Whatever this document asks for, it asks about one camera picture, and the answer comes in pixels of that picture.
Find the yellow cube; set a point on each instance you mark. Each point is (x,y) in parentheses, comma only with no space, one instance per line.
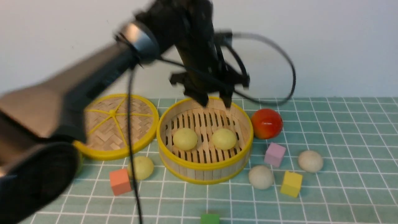
(291,184)

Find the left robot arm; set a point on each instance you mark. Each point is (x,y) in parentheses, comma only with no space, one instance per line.
(40,122)

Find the white bun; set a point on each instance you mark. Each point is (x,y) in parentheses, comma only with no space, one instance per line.
(310,161)
(261,177)

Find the green checkered tablecloth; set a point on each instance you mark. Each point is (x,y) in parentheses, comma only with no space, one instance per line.
(357,139)

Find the red orange tomato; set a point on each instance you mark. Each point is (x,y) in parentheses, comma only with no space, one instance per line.
(267,123)

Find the bamboo steamer lid yellow rim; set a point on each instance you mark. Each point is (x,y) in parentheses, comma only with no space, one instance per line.
(106,124)

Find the pink cube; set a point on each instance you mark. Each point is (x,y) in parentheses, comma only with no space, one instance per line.
(274,154)

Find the bamboo steamer tray yellow rim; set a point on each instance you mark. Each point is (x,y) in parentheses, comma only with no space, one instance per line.
(204,164)

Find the green cube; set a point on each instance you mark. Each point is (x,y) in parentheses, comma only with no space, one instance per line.
(209,218)

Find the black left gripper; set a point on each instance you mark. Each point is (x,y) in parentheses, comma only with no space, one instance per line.
(205,66)

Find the yellow bun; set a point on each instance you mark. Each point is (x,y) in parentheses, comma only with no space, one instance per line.
(143,167)
(224,139)
(185,139)

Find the orange cube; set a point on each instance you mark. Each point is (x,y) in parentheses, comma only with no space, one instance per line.
(120,182)

